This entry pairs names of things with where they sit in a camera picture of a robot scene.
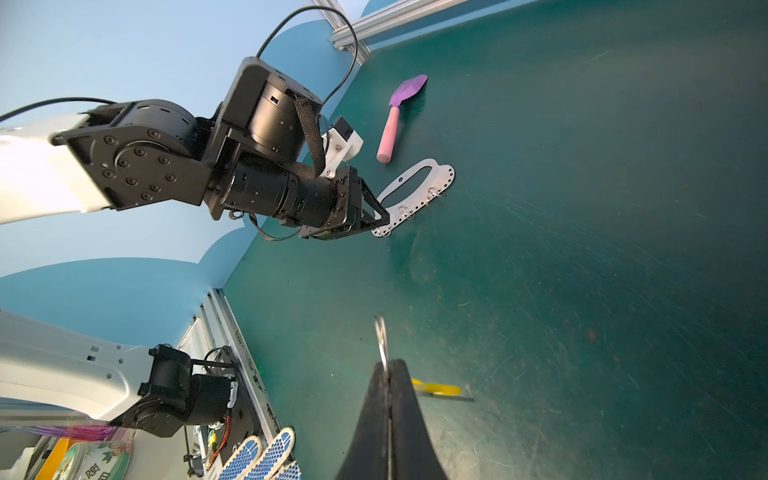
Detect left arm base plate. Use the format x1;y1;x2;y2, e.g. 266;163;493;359
187;346;262;479

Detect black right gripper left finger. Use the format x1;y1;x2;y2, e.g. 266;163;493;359
336;362;390;480

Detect yellow-headed key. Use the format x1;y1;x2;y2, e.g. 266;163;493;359
411;379;474;401

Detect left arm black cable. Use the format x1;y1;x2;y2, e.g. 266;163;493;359
0;4;360;124

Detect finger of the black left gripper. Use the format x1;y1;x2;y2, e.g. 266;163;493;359
360;180;390;231

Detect aluminium back frame rail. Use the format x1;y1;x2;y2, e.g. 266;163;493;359
311;0;526;63

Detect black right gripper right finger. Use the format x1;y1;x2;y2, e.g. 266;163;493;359
389;359;447;480

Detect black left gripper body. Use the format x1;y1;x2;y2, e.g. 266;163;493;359
299;166;363;240

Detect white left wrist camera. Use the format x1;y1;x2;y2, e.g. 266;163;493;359
321;117;364;179

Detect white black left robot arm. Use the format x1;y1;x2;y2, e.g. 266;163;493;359
1;57;390;438

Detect blue dotted work gloves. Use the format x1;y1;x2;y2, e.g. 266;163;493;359
218;427;303;480

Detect purple spade pink handle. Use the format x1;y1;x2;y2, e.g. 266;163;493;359
376;74;428;164

